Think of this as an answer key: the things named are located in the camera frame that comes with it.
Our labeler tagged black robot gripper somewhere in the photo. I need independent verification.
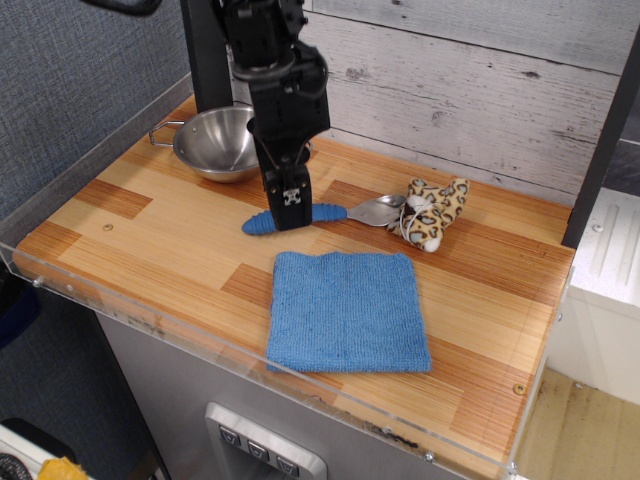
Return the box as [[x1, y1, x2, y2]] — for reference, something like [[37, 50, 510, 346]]
[[249, 44, 330, 231]]

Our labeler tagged blue handled metal spoon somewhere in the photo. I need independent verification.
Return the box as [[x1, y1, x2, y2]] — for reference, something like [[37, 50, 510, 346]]
[[242, 195, 407, 235]]

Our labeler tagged leopard print plush toy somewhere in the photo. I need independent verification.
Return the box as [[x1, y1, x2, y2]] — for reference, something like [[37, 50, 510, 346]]
[[386, 178, 471, 253]]

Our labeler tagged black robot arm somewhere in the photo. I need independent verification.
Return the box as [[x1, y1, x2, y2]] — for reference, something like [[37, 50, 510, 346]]
[[212, 1, 330, 231]]

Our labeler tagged blue folded cloth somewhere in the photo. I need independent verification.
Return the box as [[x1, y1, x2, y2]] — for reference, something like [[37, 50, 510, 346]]
[[266, 252, 431, 373]]

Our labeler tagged stainless steel bowl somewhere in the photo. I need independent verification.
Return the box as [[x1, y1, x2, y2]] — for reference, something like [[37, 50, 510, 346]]
[[148, 106, 260, 184]]

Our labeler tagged silver cabinet control panel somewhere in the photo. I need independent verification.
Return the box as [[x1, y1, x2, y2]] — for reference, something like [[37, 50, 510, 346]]
[[205, 402, 328, 479]]

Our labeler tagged clear acrylic table guard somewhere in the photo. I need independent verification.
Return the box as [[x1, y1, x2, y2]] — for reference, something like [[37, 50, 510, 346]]
[[0, 72, 575, 480]]

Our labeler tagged dark blue object left edge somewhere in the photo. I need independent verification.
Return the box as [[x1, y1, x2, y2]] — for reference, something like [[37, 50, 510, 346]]
[[1, 263, 41, 348]]

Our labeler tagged white side cabinet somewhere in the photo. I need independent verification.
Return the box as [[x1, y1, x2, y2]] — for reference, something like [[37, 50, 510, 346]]
[[547, 188, 639, 404]]

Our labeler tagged yellow object bottom left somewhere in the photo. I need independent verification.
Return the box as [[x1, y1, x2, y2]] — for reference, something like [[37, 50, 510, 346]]
[[37, 457, 89, 480]]

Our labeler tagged black vertical post right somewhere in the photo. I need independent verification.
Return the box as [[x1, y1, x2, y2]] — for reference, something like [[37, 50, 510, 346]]
[[562, 32, 639, 249]]

